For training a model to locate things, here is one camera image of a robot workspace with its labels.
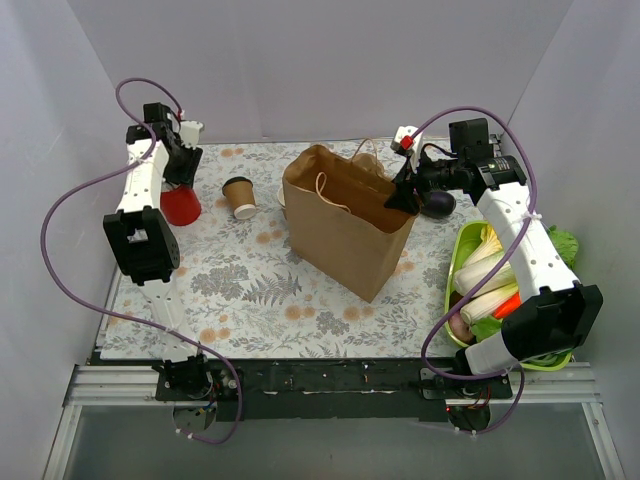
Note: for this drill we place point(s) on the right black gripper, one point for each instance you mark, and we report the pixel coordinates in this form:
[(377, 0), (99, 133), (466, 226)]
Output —
[(412, 179)]

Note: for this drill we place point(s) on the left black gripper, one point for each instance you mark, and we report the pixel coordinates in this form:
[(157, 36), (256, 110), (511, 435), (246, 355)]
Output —
[(185, 163)]

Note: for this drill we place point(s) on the brown paper bag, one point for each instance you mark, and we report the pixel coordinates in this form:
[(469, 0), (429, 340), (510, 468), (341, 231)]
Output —
[(338, 221)]

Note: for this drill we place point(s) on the brown paper coffee cup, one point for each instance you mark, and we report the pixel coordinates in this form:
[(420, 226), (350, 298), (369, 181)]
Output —
[(280, 197)]

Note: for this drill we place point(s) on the black coffee cup lid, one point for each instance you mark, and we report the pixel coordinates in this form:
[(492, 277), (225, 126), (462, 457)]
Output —
[(236, 179)]

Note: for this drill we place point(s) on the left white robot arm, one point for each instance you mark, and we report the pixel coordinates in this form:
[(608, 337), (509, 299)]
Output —
[(158, 196)]

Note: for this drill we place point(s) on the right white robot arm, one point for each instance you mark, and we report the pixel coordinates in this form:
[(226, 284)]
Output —
[(557, 311)]

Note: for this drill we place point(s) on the purple toy eggplant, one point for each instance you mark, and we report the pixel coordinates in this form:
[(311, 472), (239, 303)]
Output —
[(439, 205)]

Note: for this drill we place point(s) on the red plastic cup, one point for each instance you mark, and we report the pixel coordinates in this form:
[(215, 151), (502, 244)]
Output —
[(180, 206)]

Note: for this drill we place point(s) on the green plastic basket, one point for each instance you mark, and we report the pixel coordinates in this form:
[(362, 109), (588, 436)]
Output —
[(468, 239)]

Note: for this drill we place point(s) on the yellow toy napa cabbage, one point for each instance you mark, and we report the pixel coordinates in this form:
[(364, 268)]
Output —
[(489, 245)]

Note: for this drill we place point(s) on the small white toy cabbage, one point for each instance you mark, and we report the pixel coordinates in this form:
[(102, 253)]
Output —
[(484, 305)]

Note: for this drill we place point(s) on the purple toy onion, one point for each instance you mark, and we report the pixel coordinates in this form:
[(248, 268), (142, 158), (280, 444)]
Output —
[(460, 329)]

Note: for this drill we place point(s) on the red toy chili pepper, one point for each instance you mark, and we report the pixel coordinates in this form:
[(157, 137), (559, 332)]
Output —
[(508, 307)]

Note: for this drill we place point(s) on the green toy cabbage head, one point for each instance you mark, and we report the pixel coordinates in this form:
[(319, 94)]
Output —
[(485, 328)]

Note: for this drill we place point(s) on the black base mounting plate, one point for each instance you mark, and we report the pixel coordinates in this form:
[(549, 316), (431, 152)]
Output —
[(324, 389)]

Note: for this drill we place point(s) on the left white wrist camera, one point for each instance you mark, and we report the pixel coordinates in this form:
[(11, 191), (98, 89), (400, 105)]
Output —
[(190, 131)]

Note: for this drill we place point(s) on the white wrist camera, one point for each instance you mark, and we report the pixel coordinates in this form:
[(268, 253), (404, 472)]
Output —
[(190, 131), (406, 142)]

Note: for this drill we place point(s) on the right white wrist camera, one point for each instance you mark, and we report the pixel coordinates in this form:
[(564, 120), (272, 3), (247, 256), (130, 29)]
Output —
[(406, 142)]

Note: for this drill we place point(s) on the aluminium frame rail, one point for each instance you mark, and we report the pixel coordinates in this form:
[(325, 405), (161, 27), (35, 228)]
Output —
[(134, 385)]

